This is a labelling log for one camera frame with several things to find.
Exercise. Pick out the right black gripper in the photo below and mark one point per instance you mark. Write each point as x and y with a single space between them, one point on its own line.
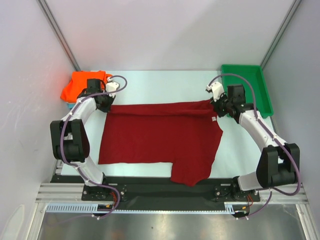
218 107

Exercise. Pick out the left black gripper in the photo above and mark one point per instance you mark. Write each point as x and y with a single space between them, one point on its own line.
108 107

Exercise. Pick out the dark red t-shirt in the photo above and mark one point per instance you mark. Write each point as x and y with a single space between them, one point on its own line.
185 134

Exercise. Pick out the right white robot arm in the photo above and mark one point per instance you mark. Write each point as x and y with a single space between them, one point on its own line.
279 161

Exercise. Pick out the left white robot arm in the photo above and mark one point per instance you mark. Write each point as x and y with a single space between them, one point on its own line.
69 139

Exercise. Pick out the orange folded t-shirt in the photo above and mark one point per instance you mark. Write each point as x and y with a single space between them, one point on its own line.
78 83

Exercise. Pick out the light blue folded t-shirt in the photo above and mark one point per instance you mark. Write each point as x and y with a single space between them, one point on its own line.
70 105

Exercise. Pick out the front aluminium extrusion beam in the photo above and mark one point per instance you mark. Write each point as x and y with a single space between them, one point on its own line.
72 193

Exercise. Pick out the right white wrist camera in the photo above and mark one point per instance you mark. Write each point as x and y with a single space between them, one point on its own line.
217 90

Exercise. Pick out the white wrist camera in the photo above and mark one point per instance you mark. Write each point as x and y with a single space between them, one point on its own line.
111 87
217 90

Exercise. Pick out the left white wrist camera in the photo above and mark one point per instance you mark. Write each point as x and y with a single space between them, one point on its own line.
111 87

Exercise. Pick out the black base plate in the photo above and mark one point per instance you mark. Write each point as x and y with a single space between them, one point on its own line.
161 194

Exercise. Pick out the light blue cable duct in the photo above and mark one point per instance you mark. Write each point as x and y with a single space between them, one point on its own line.
95 208

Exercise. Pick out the left rear aluminium post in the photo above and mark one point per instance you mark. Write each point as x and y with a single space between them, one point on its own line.
47 12

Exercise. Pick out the aluminium post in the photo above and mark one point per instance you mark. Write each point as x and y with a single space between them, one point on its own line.
47 12
280 32

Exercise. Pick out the right rear aluminium post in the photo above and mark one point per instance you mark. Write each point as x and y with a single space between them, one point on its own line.
280 32

